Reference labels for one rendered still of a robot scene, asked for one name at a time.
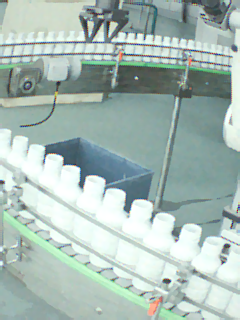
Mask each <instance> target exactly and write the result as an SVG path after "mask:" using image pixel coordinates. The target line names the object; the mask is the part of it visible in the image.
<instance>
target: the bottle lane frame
mask: <svg viewBox="0 0 240 320"><path fill-rule="evenodd" d="M3 214H4V220H3V223H4V228H3V231H4V236H3V239H4V243H3V245H4V246H5V247H11V246H14V245H15V243H16V240H15V236H16V233H17V234H18V235H19V236H20V237H21V246H20V247H19V246H18V247H17V248H15V249H11V250H8V253H7V255H6V259H7V262H9V261H12V260H15V259H16V258H15V255H16V254H15V250H16V249H18V250H19V251H20V252H21V253H20V254H21V262H19V261H17V262H14V263H13V264H12V263H11V264H10V265H9V264H8V268H7V269H5V271H6V272H8V274H9V275H11V276H12V277H13V278H14V279H16V280H17V281H18V282H19V283H21V284H22V285H23V286H24V287H26V288H28V290H31V292H32V293H35V295H36V296H39V298H41V299H42V300H43V301H45V302H46V303H48V304H50V305H51V306H52V307H54V308H55V309H57V310H58V311H60V312H61V313H62V314H64V315H65V316H67V317H69V318H70V319H72V320H149V318H150V315H149V314H148V311H149V307H150V304H145V302H144V301H145V298H143V297H142V296H143V295H144V294H141V295H138V294H135V293H133V292H132V291H129V288H130V287H126V288H125V287H122V286H121V285H118V284H117V283H114V281H115V280H117V279H114V280H109V279H107V278H105V277H104V276H102V275H101V272H102V271H101V272H95V271H94V270H92V269H90V268H88V267H87V265H88V264H89V263H87V264H82V263H80V262H79V261H77V260H75V259H74V258H73V257H74V256H76V255H74V256H68V255H67V254H66V253H65V252H62V251H61V248H57V247H56V246H53V245H51V243H49V241H50V240H44V239H43V238H41V236H39V235H38V234H37V233H38V232H36V233H35V232H32V230H30V229H29V228H28V227H27V225H28V224H27V225H23V224H22V223H21V222H20V221H18V220H17V217H16V218H15V217H12V216H11V215H10V214H9V213H8V212H7V210H4V213H3ZM173 308H174V307H173ZM173 308H171V309H168V310H167V309H166V308H164V307H162V309H161V311H160V314H159V316H158V320H188V319H186V316H187V315H188V314H186V315H183V316H180V315H178V314H176V313H174V312H172V311H171V310H172V309H173Z"/></svg>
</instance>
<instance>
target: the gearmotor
mask: <svg viewBox="0 0 240 320"><path fill-rule="evenodd" d="M81 64H82V63H81V61H80V59H78V57H67V56H66V57H60V56H56V57H44V58H39V59H37V60H36V61H35V63H34V64H24V65H17V66H13V68H14V69H13V74H12V77H11V82H10V91H9V97H10V98H12V97H14V96H15V98H21V97H35V96H36V92H37V85H38V83H42V82H56V81H57V82H56V85H57V88H56V91H55V100H54V106H53V110H54V108H55V102H56V96H57V92H58V89H59V85H60V83H61V82H64V81H65V82H71V81H75V80H77V79H78V77H79V76H80V73H81ZM53 110H52V112H51V113H50V115H49V116H48V117H46V119H44V120H43V121H41V122H39V123H36V124H31V125H20V127H32V126H36V125H39V124H41V123H43V122H45V121H46V120H47V119H48V118H49V117H50V116H51V115H52V113H53Z"/></svg>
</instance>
